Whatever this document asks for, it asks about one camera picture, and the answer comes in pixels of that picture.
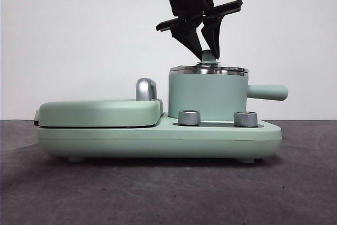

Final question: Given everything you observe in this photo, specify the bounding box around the glass pot lid green knob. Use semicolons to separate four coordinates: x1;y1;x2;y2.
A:
170;50;250;75

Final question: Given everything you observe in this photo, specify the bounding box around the silver control knob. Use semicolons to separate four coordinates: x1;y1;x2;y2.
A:
233;111;257;128
178;110;201;126

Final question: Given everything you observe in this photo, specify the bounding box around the mint green breakfast maker base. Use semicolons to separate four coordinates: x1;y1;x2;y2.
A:
36;111;282;163

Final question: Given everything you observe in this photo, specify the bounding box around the mint green pot with handle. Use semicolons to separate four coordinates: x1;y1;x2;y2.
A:
168;70;289;122

